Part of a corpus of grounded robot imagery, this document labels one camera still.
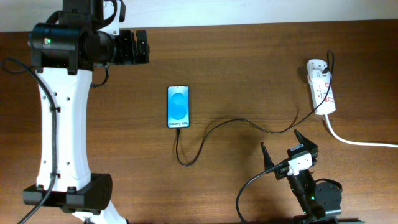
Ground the white power strip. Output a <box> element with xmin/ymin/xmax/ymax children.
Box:
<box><xmin>307</xmin><ymin>59</ymin><xmax>336</xmax><ymax>116</ymax></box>

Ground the black USB charging cable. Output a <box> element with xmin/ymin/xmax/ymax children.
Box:
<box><xmin>175</xmin><ymin>50</ymin><xmax>336</xmax><ymax>167</ymax></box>

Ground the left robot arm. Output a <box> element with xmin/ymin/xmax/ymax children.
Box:
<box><xmin>23</xmin><ymin>1</ymin><xmax>149</xmax><ymax>223</ymax></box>

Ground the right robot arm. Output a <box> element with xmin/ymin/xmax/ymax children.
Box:
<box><xmin>261</xmin><ymin>130</ymin><xmax>343</xmax><ymax>223</ymax></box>

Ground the blue Galaxy smartphone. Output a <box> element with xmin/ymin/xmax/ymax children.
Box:
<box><xmin>167</xmin><ymin>85</ymin><xmax>190</xmax><ymax>128</ymax></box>

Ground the white power strip cord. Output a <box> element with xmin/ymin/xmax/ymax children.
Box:
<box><xmin>322</xmin><ymin>114</ymin><xmax>398</xmax><ymax>149</ymax></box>

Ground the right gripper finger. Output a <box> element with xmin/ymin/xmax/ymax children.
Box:
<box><xmin>294</xmin><ymin>129</ymin><xmax>318</xmax><ymax>154</ymax></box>
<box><xmin>261</xmin><ymin>142</ymin><xmax>275</xmax><ymax>174</ymax></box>

